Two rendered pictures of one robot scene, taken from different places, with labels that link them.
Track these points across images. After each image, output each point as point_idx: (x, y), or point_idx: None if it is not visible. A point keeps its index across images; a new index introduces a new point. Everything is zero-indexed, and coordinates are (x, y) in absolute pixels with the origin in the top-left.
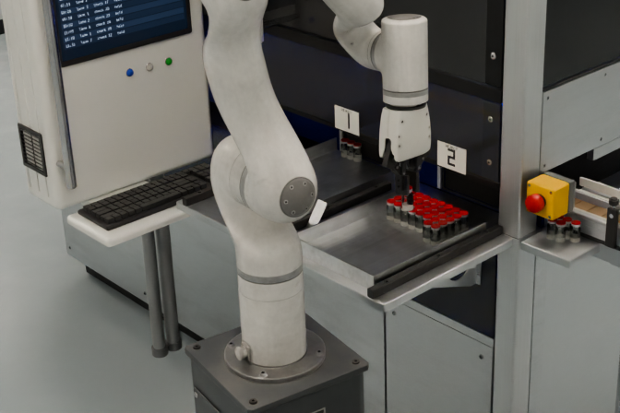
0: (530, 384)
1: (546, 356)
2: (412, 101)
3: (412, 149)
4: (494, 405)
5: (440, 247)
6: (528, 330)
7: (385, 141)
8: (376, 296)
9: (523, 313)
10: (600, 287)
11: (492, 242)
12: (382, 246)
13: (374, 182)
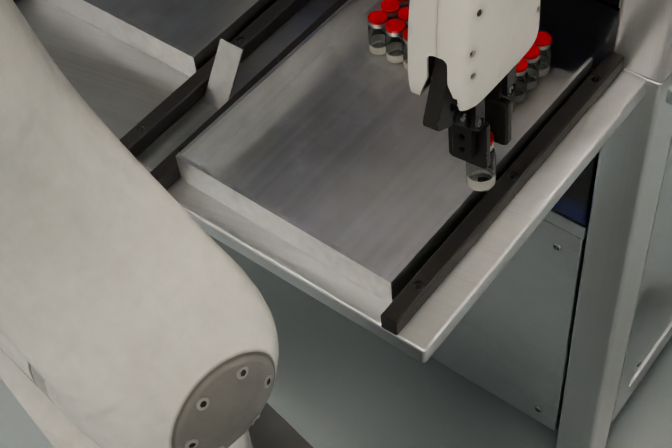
0: (643, 276)
1: (669, 220)
2: None
3: (502, 65)
4: (578, 313)
5: (513, 151)
6: (652, 209)
7: (427, 62)
8: (403, 326)
9: (650, 192)
10: None
11: (608, 101)
12: (379, 144)
13: None
